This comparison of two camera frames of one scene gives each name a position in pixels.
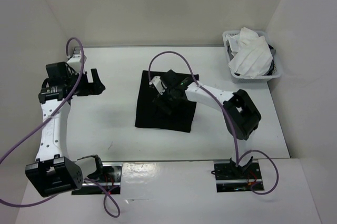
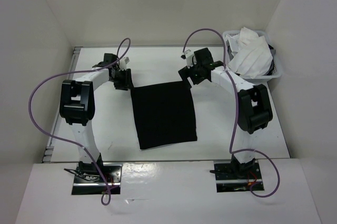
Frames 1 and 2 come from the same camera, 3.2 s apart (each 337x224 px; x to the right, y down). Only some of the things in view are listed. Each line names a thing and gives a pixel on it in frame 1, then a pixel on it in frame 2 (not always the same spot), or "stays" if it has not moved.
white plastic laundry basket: (275, 73) stays
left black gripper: (94, 88) -> (127, 82)
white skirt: (253, 56) stays
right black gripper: (160, 100) -> (186, 72)
